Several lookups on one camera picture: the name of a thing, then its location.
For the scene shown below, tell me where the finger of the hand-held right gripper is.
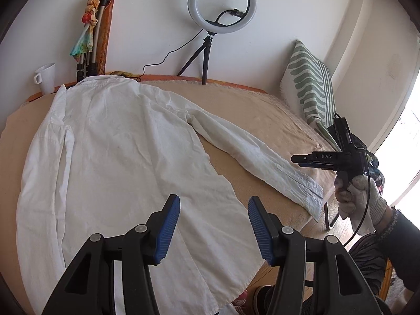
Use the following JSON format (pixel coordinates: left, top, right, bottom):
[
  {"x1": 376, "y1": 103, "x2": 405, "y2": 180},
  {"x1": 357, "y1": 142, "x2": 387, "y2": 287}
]
[{"x1": 291, "y1": 153, "x2": 316, "y2": 169}]

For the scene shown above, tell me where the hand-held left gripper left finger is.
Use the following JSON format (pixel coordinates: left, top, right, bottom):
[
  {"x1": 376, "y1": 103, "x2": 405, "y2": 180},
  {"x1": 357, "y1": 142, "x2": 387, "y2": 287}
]
[{"x1": 41, "y1": 194, "x2": 181, "y2": 315}]

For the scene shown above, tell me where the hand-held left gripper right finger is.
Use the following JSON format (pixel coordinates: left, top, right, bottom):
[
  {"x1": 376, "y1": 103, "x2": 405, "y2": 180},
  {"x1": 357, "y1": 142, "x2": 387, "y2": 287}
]
[{"x1": 248, "y1": 196, "x2": 384, "y2": 315}]

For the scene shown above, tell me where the white long-sleeved shirt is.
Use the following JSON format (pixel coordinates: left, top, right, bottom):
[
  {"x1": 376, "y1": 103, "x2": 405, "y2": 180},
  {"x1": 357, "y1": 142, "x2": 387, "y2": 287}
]
[{"x1": 16, "y1": 75, "x2": 325, "y2": 315}]

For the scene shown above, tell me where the person's right forearm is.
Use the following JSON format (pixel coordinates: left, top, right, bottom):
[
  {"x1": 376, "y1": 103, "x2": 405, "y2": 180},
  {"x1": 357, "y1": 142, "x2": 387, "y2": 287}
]
[{"x1": 374, "y1": 205, "x2": 420, "y2": 292}]

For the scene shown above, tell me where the person's right hand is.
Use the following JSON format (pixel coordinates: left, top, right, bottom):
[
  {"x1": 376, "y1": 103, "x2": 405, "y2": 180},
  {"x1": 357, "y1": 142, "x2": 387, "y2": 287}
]
[{"x1": 334, "y1": 174, "x2": 388, "y2": 235}]

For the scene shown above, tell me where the black metal chair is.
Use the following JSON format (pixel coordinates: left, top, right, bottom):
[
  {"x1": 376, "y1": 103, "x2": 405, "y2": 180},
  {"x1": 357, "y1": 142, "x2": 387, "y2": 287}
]
[{"x1": 324, "y1": 203, "x2": 339, "y2": 231}]

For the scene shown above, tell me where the beige blanket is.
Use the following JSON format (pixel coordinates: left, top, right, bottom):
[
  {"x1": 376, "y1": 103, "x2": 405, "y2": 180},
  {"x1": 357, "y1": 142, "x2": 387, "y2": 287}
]
[{"x1": 0, "y1": 79, "x2": 332, "y2": 315}]

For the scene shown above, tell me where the dark shoe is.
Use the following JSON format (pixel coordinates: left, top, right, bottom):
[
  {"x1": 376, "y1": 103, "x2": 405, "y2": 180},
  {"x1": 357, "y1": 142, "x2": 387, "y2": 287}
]
[{"x1": 252, "y1": 285, "x2": 274, "y2": 315}]

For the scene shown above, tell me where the green and white cushion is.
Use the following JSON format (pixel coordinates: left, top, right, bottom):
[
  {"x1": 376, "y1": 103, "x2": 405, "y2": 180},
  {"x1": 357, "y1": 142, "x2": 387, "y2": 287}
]
[{"x1": 280, "y1": 40, "x2": 342, "y2": 151}]

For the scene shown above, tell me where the person's grey striped clothing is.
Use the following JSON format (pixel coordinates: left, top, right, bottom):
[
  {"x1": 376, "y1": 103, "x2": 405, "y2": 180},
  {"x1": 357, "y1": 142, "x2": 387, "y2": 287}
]
[{"x1": 348, "y1": 233, "x2": 388, "y2": 299}]

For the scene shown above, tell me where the orange patterned bed sheet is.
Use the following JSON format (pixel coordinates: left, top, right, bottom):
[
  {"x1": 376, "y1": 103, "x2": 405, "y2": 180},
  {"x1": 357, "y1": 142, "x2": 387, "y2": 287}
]
[{"x1": 26, "y1": 71, "x2": 268, "y2": 104}]

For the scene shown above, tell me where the white ceramic mug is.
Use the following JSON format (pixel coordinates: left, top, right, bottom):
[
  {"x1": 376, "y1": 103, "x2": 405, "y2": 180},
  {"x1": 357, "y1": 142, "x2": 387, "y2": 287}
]
[{"x1": 34, "y1": 62, "x2": 56, "y2": 95}]

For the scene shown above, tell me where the orange patterned long cloth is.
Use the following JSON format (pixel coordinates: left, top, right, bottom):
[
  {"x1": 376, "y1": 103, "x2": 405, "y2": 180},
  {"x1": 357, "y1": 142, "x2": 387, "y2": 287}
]
[{"x1": 98, "y1": 0, "x2": 115, "y2": 75}]

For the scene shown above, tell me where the colourful tie-dye scarf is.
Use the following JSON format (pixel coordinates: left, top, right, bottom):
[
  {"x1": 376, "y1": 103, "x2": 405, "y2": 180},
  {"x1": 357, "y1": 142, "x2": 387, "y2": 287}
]
[{"x1": 70, "y1": 0, "x2": 114, "y2": 61}]

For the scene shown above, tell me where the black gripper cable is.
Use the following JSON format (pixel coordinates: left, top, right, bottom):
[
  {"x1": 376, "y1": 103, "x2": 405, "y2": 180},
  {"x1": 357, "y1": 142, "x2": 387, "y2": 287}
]
[{"x1": 343, "y1": 157, "x2": 373, "y2": 246}]

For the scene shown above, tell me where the beaded bracelet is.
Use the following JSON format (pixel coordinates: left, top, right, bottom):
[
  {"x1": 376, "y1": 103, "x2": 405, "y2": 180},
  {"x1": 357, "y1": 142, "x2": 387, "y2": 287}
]
[{"x1": 385, "y1": 206, "x2": 400, "y2": 237}]

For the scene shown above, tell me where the black ring light cable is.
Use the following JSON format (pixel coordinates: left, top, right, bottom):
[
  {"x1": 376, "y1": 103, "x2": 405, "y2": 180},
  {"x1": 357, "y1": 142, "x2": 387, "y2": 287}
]
[{"x1": 133, "y1": 8, "x2": 243, "y2": 82}]

